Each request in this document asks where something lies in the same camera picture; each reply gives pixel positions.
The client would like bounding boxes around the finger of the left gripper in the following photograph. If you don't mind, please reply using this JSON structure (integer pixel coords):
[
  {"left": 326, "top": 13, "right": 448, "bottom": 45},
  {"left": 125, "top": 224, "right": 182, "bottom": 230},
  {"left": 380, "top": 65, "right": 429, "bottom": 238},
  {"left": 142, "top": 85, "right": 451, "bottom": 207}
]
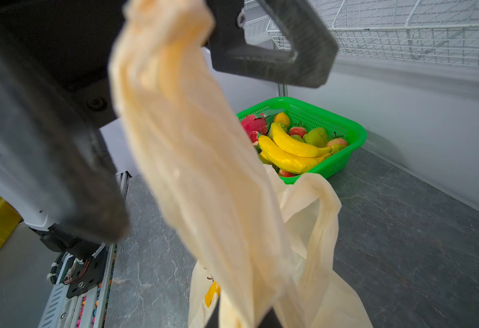
[
  {"left": 208, "top": 1, "right": 339, "bottom": 88},
  {"left": 0, "top": 27, "right": 130, "bottom": 243}
]

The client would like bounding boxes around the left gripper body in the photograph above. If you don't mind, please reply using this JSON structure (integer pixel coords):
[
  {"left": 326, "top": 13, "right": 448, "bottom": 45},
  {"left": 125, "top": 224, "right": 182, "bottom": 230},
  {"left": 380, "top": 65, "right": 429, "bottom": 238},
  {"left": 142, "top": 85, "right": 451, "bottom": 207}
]
[{"left": 0, "top": 0, "right": 248, "bottom": 128}]

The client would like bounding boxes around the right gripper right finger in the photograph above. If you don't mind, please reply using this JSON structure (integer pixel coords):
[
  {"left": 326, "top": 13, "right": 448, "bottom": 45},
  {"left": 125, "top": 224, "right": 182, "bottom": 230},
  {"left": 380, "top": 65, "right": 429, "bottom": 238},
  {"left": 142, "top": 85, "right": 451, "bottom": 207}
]
[{"left": 258, "top": 308, "right": 283, "bottom": 328}]

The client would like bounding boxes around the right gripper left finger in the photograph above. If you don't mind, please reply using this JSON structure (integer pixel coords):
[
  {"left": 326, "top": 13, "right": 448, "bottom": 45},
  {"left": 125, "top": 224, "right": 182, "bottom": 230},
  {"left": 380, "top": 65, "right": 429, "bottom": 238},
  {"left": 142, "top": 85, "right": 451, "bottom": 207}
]
[{"left": 205, "top": 299, "right": 220, "bottom": 328}]

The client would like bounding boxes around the beige plastic bag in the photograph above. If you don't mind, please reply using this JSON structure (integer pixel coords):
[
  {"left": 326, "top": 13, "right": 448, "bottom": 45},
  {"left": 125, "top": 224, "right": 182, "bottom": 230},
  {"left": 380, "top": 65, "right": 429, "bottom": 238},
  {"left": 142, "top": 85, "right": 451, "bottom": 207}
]
[{"left": 109, "top": 1, "right": 371, "bottom": 327}]

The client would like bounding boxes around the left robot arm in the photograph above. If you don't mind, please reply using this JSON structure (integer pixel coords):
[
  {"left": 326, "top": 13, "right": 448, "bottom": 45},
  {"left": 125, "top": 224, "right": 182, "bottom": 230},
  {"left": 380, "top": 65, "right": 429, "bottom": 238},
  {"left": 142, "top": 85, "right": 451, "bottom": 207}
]
[{"left": 0, "top": 1, "right": 339, "bottom": 259}]

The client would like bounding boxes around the green plastic basket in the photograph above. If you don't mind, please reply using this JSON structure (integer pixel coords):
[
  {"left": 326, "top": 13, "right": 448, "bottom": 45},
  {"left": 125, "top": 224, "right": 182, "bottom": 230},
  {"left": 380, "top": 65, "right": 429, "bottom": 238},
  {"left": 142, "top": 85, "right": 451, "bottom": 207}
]
[{"left": 237, "top": 97, "right": 367, "bottom": 179}]

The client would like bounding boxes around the pink dragon fruit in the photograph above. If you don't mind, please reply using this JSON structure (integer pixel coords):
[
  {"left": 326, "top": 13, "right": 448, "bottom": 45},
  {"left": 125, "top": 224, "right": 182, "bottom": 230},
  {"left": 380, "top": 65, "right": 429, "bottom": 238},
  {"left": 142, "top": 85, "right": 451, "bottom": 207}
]
[{"left": 241, "top": 113, "right": 268, "bottom": 143}]

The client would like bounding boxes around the yellow banana bunch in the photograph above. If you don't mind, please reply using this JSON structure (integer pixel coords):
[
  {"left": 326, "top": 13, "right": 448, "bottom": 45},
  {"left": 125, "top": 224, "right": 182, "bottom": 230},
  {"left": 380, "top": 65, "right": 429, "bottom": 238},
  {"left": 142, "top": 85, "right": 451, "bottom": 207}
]
[{"left": 258, "top": 123, "right": 332, "bottom": 175}]

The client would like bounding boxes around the aluminium front rail frame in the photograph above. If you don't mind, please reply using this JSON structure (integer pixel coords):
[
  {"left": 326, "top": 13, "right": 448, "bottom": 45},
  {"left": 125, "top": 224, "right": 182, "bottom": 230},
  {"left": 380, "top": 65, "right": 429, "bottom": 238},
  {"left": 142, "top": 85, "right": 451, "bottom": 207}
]
[{"left": 37, "top": 171, "right": 133, "bottom": 328}]

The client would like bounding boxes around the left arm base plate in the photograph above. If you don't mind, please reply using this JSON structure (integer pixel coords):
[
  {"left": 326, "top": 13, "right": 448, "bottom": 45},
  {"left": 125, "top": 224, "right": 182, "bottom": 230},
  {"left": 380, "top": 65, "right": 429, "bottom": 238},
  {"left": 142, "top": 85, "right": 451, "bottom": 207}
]
[{"left": 47, "top": 244, "right": 115, "bottom": 299}]

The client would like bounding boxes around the white wire shelf rack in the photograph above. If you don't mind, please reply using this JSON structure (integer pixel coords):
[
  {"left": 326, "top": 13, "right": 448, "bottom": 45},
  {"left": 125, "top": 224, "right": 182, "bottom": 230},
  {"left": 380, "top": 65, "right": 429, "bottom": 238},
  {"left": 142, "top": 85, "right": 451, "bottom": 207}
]
[{"left": 241, "top": 0, "right": 479, "bottom": 68}]

